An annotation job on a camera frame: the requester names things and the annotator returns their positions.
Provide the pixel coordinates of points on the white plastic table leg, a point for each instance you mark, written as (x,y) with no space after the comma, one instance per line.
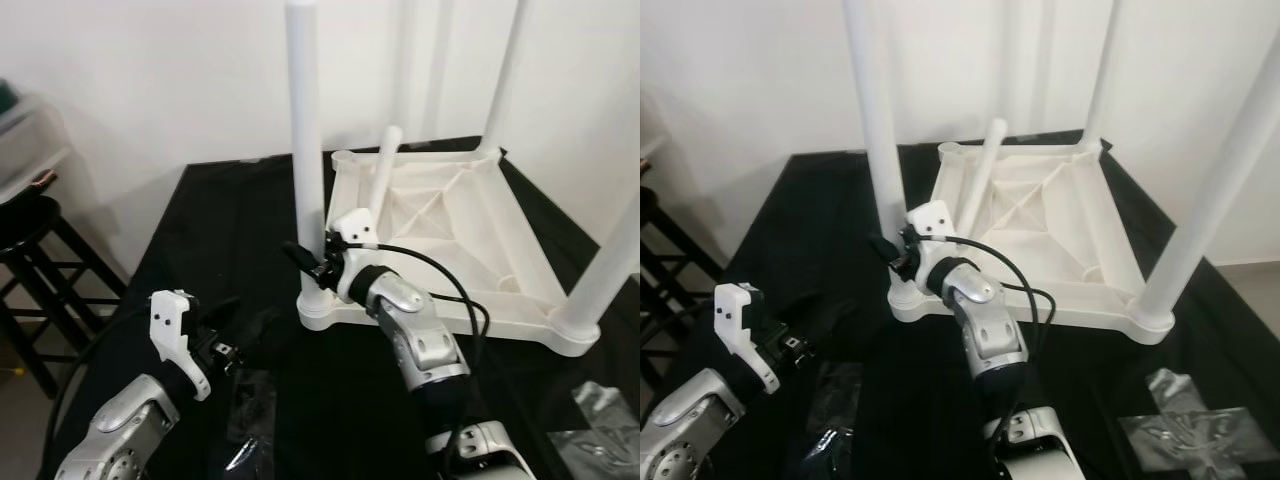
(1210,200)
(1103,70)
(875,120)
(982,165)
(385,170)
(305,120)
(505,80)
(610,270)

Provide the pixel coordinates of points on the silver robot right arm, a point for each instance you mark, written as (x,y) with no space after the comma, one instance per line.
(1000,330)
(420,340)

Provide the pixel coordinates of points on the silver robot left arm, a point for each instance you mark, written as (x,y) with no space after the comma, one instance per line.
(690,430)
(120,430)

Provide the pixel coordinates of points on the white plastic children table top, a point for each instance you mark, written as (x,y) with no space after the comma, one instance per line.
(1050,215)
(450,220)

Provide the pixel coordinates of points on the black tablecloth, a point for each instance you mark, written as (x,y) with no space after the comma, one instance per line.
(800,240)
(200,240)

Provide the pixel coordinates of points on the black round stool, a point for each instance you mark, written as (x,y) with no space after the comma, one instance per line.
(670,270)
(40,250)

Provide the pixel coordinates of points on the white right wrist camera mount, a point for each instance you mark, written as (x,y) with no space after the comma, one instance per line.
(930,220)
(352,230)

